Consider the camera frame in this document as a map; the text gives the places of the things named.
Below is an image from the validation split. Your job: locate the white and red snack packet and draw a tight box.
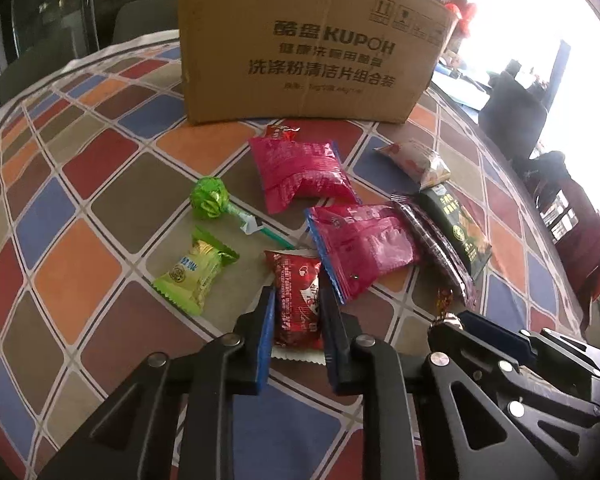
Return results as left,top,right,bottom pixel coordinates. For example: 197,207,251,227
374,140,452,192

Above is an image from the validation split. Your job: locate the small red candy packet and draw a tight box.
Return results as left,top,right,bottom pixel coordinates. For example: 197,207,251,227
264,122,302,144

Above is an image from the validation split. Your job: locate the gold candy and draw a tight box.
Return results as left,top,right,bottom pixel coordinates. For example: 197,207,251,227
435,287,456,328

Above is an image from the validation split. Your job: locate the black chair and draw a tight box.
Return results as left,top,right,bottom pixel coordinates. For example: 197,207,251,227
479,71,549,161

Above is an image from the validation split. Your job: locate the brown cardboard box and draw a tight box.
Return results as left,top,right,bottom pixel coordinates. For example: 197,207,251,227
176,0,456,126

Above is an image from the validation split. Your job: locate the yellow green snack packet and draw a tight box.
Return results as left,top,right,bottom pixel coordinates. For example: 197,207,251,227
151,226,240,317

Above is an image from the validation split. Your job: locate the green wrapped lollipop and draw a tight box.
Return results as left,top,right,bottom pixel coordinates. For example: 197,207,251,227
189,176,296,251

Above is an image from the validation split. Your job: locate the red bow decoration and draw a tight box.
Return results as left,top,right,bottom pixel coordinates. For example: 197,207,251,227
445,2,479,37

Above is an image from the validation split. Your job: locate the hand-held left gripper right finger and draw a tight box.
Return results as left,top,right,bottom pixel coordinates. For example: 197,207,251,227
319,285,488,480

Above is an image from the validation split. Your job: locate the dark green snack packet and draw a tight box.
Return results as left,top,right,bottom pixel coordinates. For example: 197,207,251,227
419,185,493,281

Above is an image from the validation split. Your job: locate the dark grey chair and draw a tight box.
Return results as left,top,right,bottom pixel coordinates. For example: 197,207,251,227
0,45,87,107

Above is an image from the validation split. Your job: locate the dark purple snack packet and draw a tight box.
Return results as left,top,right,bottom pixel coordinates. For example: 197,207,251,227
391,194,478,311

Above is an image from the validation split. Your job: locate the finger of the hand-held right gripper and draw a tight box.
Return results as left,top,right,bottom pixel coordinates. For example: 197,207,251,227
428,321,600,461
457,311,600,396

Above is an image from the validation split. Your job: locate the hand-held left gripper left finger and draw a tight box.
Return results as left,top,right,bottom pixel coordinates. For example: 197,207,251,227
37,285,276,480

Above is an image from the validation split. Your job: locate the pink snack packet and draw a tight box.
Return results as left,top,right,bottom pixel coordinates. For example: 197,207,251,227
248,136,363,215
304,203,423,305

